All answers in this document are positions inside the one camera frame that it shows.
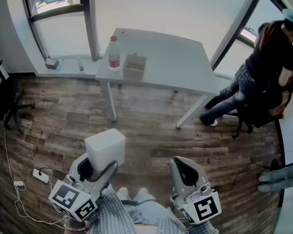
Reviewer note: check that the clear bottle with red cap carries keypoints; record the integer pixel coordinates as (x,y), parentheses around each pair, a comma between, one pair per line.
(114,55)

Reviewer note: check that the black box with white contents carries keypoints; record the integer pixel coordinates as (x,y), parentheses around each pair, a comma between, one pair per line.
(51,63)

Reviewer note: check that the person's left forearm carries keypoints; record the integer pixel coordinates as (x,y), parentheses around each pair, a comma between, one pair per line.
(107,216)

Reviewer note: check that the white power strip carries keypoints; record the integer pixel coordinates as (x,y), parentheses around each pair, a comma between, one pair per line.
(41,175)

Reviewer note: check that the white charger adapter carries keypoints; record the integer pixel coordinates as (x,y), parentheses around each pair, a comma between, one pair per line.
(18,183)

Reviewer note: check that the person's white right shoe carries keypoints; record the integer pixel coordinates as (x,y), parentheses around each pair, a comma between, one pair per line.
(142,191)

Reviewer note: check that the person's right leg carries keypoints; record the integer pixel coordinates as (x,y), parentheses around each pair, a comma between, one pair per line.
(153,209)

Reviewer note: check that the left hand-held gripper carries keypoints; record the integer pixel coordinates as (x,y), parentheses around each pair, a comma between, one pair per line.
(68,199)

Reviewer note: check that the white foam block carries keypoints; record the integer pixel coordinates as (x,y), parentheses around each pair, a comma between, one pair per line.
(105,147)

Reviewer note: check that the black office chair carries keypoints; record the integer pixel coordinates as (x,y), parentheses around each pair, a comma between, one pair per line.
(256,116)
(6,96)

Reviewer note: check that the person's right forearm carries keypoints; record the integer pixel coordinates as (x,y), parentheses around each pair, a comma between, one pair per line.
(171,224)

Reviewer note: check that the blue plastic bottle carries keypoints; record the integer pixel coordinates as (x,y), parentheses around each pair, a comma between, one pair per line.
(58,68)

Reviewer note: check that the person's left leg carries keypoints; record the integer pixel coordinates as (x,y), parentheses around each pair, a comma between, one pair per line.
(127,208)

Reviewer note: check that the small spray bottle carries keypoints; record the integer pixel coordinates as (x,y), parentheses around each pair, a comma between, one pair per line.
(80,66)

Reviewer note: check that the person's leg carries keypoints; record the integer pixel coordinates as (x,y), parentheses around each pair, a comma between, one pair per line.
(153,209)
(280,178)
(127,208)

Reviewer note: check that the person's white shoe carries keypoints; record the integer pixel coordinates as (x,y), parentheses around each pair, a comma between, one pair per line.
(142,191)
(122,191)

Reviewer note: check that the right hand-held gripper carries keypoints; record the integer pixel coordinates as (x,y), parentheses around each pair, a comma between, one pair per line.
(205,208)

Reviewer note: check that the person's white left shoe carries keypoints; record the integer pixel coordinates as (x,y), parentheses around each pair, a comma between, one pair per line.
(122,191)

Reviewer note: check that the dark window frame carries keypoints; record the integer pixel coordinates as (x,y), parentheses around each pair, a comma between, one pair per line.
(246,13)
(88,21)

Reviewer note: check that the small tan box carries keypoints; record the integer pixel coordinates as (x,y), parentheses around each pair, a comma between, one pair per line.
(134,68)

